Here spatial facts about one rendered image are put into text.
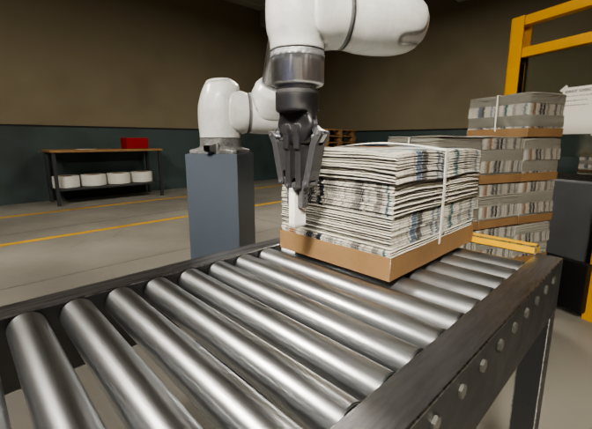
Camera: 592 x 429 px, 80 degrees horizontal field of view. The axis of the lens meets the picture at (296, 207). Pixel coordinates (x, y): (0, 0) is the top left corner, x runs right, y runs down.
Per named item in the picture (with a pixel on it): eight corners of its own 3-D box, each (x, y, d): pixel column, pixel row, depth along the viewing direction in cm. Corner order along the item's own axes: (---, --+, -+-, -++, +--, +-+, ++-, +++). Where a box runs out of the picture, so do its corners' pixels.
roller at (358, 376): (198, 286, 73) (197, 263, 72) (408, 409, 40) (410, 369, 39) (175, 294, 70) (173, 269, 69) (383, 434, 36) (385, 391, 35)
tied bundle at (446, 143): (383, 180, 198) (385, 137, 194) (425, 178, 209) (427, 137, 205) (432, 188, 164) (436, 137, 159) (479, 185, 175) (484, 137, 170)
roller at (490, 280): (316, 229, 96) (309, 246, 95) (510, 276, 63) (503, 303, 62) (327, 235, 100) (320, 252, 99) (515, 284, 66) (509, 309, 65)
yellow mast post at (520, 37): (484, 279, 272) (511, 18, 238) (492, 277, 275) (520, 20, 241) (495, 284, 263) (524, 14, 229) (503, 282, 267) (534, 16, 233)
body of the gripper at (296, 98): (331, 88, 59) (329, 144, 61) (295, 92, 65) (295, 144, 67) (299, 83, 54) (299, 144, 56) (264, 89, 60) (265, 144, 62)
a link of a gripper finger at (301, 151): (307, 124, 62) (313, 123, 61) (307, 188, 64) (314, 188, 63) (291, 123, 59) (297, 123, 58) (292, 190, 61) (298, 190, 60)
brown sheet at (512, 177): (425, 176, 208) (425, 169, 207) (462, 174, 219) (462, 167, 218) (480, 184, 173) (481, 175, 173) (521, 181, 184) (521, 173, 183)
